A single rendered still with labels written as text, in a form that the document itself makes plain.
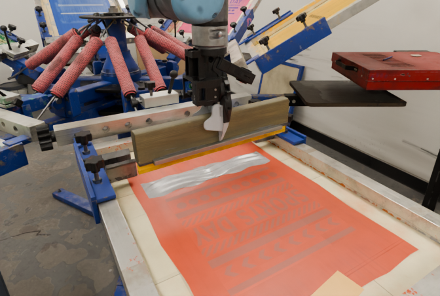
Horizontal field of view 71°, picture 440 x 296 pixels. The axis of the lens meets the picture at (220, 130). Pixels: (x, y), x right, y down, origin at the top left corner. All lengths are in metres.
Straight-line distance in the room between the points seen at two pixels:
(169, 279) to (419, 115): 2.37
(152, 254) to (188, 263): 0.07
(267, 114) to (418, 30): 1.99
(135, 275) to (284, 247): 0.27
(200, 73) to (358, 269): 0.47
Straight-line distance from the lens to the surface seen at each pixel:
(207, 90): 0.65
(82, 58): 1.37
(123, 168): 0.78
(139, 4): 0.57
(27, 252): 2.26
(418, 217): 0.75
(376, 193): 0.78
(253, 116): 0.76
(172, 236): 0.65
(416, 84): 1.58
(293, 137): 0.95
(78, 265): 2.05
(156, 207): 0.72
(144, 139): 0.64
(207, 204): 0.72
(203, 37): 0.63
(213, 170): 0.83
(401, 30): 2.71
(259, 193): 0.76
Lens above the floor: 1.39
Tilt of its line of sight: 24 degrees down
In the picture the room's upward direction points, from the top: straight up
